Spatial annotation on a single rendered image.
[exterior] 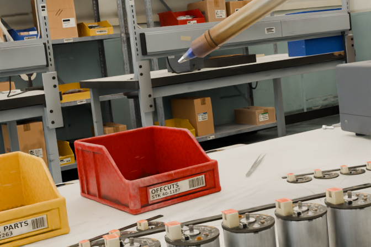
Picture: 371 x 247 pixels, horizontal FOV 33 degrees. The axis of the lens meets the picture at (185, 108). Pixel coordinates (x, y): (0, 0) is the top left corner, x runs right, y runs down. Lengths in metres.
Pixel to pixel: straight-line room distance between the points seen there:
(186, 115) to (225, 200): 4.50
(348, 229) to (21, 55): 2.35
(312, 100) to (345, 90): 5.43
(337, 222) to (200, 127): 4.68
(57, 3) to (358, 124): 3.80
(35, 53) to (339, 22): 1.72
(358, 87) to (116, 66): 4.34
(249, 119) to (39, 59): 3.02
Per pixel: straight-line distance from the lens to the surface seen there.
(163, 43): 2.86
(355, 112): 0.83
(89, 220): 0.57
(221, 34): 0.25
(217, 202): 0.57
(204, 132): 5.01
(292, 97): 6.09
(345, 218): 0.31
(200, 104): 4.98
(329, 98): 6.42
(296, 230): 0.30
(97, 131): 3.44
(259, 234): 0.29
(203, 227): 0.29
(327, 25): 3.47
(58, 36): 4.48
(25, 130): 4.38
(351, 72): 0.82
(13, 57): 2.60
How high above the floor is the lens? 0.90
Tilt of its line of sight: 6 degrees down
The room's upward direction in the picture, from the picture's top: 6 degrees counter-clockwise
